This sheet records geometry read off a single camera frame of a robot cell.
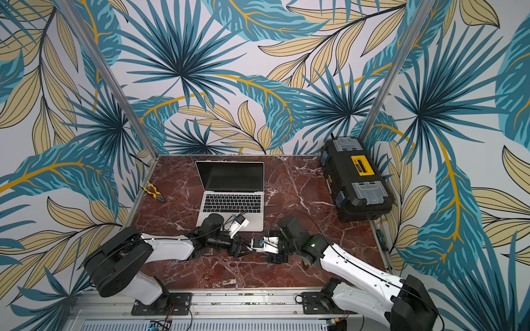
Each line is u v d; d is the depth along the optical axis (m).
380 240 0.92
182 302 0.74
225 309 0.73
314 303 0.72
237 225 0.77
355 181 0.89
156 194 1.00
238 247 0.73
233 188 1.09
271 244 0.63
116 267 0.44
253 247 0.65
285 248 0.65
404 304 0.40
